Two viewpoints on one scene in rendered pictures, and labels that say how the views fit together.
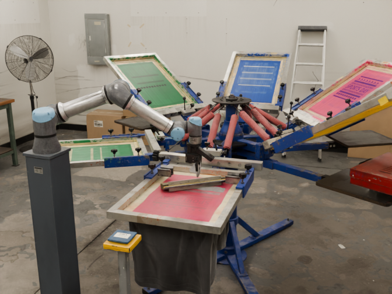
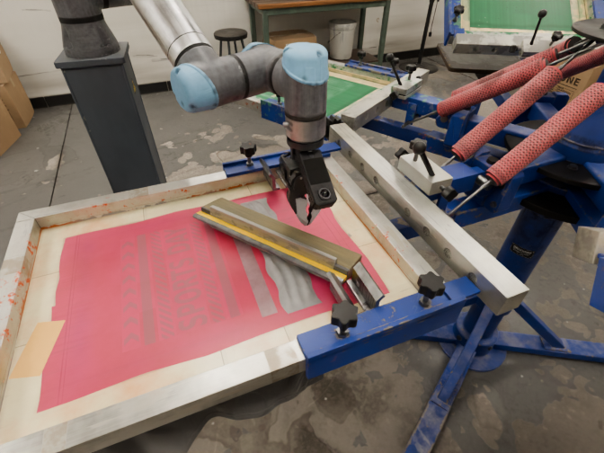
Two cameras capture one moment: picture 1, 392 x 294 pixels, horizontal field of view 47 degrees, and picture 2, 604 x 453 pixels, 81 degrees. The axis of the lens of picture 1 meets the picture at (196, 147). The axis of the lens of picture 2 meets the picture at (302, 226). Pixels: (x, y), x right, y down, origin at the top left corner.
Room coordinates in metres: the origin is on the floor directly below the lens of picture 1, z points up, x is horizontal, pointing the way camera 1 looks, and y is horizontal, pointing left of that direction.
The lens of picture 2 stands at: (2.16, -0.47, 1.51)
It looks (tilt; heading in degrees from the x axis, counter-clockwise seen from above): 41 degrees down; 51
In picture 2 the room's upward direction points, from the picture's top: straight up
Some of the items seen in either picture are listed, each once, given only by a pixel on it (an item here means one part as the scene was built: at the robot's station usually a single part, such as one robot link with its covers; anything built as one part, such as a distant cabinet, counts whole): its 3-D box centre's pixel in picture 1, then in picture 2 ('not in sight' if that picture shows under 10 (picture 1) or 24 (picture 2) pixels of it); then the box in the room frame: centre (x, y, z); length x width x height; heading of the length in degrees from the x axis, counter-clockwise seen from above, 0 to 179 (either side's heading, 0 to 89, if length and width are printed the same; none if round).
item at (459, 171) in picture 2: not in sight; (439, 182); (2.88, -0.12, 1.02); 0.17 x 0.06 x 0.05; 163
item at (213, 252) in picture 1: (220, 240); (224, 409); (2.23, -0.13, 0.74); 0.46 x 0.04 x 0.42; 163
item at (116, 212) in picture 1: (187, 192); (213, 257); (2.35, 0.05, 0.97); 0.79 x 0.58 x 0.04; 163
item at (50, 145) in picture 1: (46, 141); (86, 32); (2.41, 0.83, 1.25); 0.15 x 0.15 x 0.10
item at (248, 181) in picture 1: (245, 182); (382, 326); (2.49, -0.29, 0.98); 0.30 x 0.05 x 0.07; 163
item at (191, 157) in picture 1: (193, 152); (303, 161); (2.56, 0.01, 1.14); 0.09 x 0.08 x 0.12; 73
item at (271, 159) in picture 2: (157, 172); (278, 167); (2.66, 0.24, 0.98); 0.30 x 0.05 x 0.07; 163
